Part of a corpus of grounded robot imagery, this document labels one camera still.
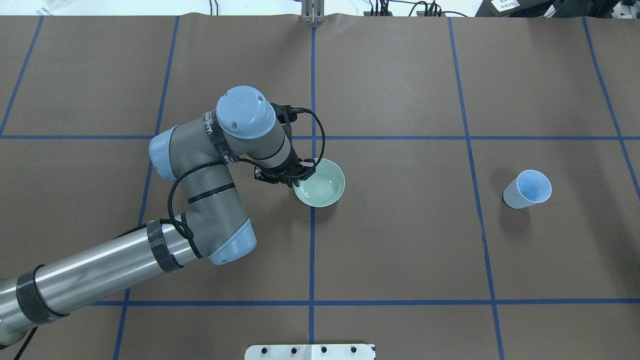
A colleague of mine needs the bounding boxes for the black camera cable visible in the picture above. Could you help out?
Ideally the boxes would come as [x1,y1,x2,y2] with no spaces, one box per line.
[167,107,326,241]

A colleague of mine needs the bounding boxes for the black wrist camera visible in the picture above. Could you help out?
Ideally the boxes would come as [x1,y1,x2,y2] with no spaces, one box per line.
[270,102,300,126]

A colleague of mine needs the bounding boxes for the light green bowl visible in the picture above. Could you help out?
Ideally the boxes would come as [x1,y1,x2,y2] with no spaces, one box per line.
[293,158,346,208]

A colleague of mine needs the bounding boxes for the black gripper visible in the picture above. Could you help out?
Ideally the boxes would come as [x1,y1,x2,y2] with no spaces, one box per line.
[254,156,317,188]

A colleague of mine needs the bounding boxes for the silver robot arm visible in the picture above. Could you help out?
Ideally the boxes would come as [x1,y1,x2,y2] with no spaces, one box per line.
[1,85,322,349]

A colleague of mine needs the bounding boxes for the light blue plastic cup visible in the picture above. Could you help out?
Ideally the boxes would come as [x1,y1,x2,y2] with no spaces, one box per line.
[502,170,553,210]

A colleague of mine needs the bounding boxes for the aluminium frame post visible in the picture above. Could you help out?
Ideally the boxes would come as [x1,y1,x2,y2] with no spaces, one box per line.
[299,0,326,25]

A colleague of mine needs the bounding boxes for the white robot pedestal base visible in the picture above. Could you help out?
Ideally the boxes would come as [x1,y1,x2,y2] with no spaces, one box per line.
[244,343,377,360]

